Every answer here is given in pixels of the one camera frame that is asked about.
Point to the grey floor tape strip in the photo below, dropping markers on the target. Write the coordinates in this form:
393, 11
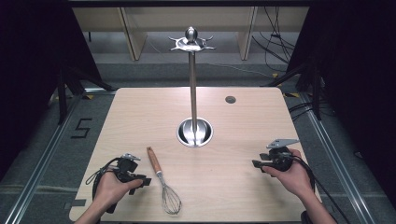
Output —
76, 203

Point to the metal utensil rack stand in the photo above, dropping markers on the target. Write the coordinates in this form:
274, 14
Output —
193, 93

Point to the metal floor rail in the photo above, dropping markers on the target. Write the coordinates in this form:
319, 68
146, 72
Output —
339, 161
40, 161

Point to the light wooden shelf unit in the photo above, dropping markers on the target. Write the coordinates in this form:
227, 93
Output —
134, 34

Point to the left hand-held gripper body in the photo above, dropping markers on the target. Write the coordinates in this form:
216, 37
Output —
126, 168

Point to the black tripod stand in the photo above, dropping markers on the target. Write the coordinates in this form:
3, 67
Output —
65, 90
316, 93

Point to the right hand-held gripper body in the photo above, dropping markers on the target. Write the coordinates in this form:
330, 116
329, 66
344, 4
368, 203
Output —
280, 158

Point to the person's right hand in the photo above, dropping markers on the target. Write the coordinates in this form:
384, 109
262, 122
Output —
292, 179

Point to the person's left hand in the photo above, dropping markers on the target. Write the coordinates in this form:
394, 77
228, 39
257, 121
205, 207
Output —
110, 189

